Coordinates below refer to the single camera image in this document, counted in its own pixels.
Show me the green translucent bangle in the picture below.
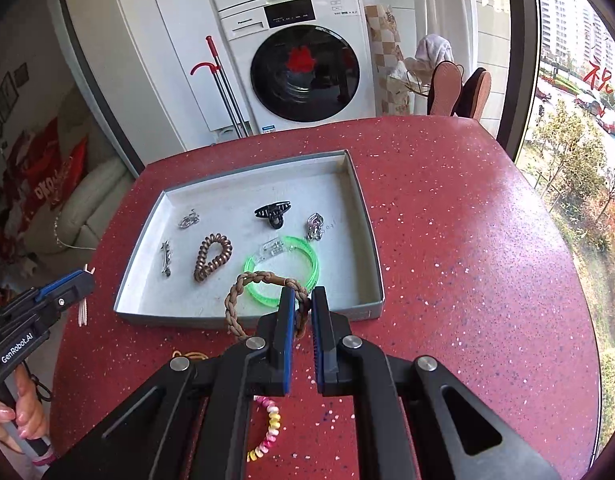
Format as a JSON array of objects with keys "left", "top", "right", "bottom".
[{"left": 243, "top": 235, "right": 321, "bottom": 310}]

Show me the pair of slippers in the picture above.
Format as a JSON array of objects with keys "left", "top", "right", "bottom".
[{"left": 452, "top": 67, "right": 493, "bottom": 122}]

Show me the pink yellow spiral hair tie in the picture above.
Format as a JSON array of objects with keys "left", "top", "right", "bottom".
[{"left": 246, "top": 395, "right": 283, "bottom": 463}]

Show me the white washing machine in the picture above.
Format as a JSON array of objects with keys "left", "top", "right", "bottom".
[{"left": 210, "top": 0, "right": 378, "bottom": 133}]

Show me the white charging cable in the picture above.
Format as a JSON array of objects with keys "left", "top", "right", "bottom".
[{"left": 54, "top": 209, "right": 98, "bottom": 252}]

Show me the black window frame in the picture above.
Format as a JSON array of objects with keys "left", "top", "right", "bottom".
[{"left": 502, "top": 0, "right": 542, "bottom": 162}]

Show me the black claw hair clip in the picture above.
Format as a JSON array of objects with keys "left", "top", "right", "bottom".
[{"left": 254, "top": 201, "right": 293, "bottom": 230}]

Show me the large black picture frame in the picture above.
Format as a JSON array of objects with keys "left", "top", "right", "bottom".
[{"left": 0, "top": 72, "right": 19, "bottom": 123}]

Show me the mop with red handle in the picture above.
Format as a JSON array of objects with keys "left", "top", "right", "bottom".
[{"left": 190, "top": 35, "right": 250, "bottom": 139}]

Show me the brown spiral hair tie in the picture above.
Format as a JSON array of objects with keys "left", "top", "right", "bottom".
[{"left": 193, "top": 234, "right": 233, "bottom": 283}]

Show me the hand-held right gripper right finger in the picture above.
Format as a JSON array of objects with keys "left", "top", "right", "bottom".
[{"left": 311, "top": 286, "right": 561, "bottom": 480}]

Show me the cream leather sofa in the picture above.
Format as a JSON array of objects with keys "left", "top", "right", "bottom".
[{"left": 24, "top": 107, "right": 133, "bottom": 271}]

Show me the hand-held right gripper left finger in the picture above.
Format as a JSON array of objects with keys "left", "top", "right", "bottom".
[{"left": 47, "top": 287, "right": 298, "bottom": 480}]

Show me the red printed blanket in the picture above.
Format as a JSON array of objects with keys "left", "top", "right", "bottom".
[{"left": 0, "top": 119, "right": 60, "bottom": 241}]

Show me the white cloth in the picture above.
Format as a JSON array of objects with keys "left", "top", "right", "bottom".
[{"left": 415, "top": 34, "right": 455, "bottom": 70}]

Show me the black cord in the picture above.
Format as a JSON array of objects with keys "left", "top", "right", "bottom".
[{"left": 27, "top": 372, "right": 54, "bottom": 403}]

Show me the grey shallow tray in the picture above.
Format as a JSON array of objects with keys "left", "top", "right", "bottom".
[{"left": 114, "top": 148, "right": 385, "bottom": 330}]

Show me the checkered bag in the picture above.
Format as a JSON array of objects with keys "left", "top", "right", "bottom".
[{"left": 364, "top": 4, "right": 413, "bottom": 117}]

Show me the person's left hand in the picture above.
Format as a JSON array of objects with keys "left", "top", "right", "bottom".
[{"left": 0, "top": 369, "right": 50, "bottom": 455}]

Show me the red window sticker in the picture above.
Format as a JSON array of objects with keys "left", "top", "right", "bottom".
[{"left": 580, "top": 57, "right": 615, "bottom": 121}]

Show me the white cabinet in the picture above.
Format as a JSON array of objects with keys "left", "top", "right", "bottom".
[{"left": 107, "top": 0, "right": 253, "bottom": 171}]

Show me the brown braided bracelet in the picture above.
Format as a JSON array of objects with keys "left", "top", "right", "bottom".
[{"left": 224, "top": 270, "right": 312, "bottom": 343}]

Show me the brown slipper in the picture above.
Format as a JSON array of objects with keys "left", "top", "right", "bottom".
[{"left": 427, "top": 60, "right": 463, "bottom": 117}]

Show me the beige pronged hair clip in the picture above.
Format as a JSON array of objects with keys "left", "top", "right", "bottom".
[{"left": 76, "top": 264, "right": 97, "bottom": 328}]

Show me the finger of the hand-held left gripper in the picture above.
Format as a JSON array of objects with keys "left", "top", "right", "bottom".
[
  {"left": 34, "top": 275, "right": 96, "bottom": 317},
  {"left": 33, "top": 269, "right": 90, "bottom": 303}
]

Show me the red cushion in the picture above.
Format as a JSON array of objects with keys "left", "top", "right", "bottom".
[{"left": 32, "top": 140, "right": 89, "bottom": 211}]

